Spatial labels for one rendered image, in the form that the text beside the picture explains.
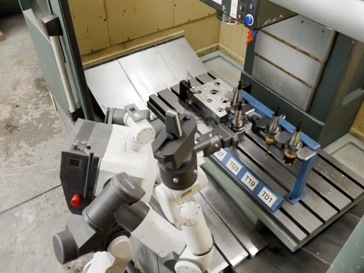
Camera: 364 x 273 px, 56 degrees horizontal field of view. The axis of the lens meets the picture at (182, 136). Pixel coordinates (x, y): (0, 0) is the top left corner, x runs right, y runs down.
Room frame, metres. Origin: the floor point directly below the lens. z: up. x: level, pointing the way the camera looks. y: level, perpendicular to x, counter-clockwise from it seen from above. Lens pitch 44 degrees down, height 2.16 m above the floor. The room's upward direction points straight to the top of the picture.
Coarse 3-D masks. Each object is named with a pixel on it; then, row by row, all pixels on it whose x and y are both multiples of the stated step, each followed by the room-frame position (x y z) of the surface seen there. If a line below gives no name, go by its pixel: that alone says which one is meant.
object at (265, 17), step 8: (200, 0) 1.34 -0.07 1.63; (208, 0) 1.30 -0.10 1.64; (224, 0) 1.23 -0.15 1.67; (264, 0) 1.10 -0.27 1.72; (216, 8) 1.26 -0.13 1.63; (224, 8) 1.22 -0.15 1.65; (264, 8) 1.11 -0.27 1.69; (272, 8) 1.13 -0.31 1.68; (280, 8) 1.15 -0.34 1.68; (256, 16) 1.10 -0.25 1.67; (264, 16) 1.11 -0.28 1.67; (272, 16) 1.13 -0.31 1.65; (280, 16) 1.16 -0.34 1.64; (288, 16) 1.19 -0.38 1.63; (256, 24) 1.10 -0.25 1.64; (264, 24) 1.12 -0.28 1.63
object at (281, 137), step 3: (282, 132) 1.02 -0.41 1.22; (285, 132) 1.02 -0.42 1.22; (276, 135) 1.00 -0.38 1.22; (279, 135) 1.00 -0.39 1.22; (282, 135) 1.00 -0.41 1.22; (285, 135) 1.00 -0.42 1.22; (288, 135) 1.00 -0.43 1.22; (276, 138) 0.99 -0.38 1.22; (279, 138) 0.99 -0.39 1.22; (282, 138) 0.99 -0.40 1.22; (285, 138) 0.99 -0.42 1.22; (279, 141) 0.97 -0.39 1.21; (282, 141) 0.97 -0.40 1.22; (285, 141) 0.97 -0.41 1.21
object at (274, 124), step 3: (273, 114) 1.05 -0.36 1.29; (273, 117) 1.04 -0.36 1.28; (276, 117) 1.03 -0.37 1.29; (279, 117) 1.04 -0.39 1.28; (273, 120) 1.03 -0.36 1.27; (276, 120) 1.03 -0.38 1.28; (270, 123) 1.04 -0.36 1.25; (273, 123) 1.03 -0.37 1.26; (276, 123) 1.02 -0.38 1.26; (270, 126) 1.03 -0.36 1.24; (273, 126) 1.02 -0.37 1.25; (276, 126) 1.02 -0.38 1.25; (270, 129) 1.03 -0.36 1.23; (273, 129) 1.02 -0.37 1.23; (276, 129) 1.02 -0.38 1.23
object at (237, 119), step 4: (236, 108) 1.07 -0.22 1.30; (236, 112) 1.06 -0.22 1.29; (240, 112) 1.06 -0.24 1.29; (236, 116) 1.06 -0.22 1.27; (240, 116) 1.06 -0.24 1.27; (232, 120) 1.07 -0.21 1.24; (236, 120) 1.06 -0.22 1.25; (240, 120) 1.06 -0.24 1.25; (236, 124) 1.05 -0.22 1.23; (240, 124) 1.05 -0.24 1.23
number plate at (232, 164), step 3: (231, 159) 1.12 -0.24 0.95; (234, 159) 1.11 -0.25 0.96; (228, 162) 1.11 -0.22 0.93; (231, 162) 1.10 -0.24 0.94; (234, 162) 1.10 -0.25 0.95; (237, 162) 1.09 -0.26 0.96; (225, 165) 1.11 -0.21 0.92; (228, 165) 1.10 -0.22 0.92; (231, 165) 1.09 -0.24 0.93; (234, 165) 1.09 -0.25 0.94; (237, 165) 1.08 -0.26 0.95; (240, 165) 1.07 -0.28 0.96; (231, 168) 1.08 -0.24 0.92; (234, 168) 1.07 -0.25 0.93; (237, 168) 1.07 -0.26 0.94; (240, 168) 1.06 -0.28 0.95; (234, 171) 1.06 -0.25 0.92; (237, 171) 1.06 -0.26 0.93
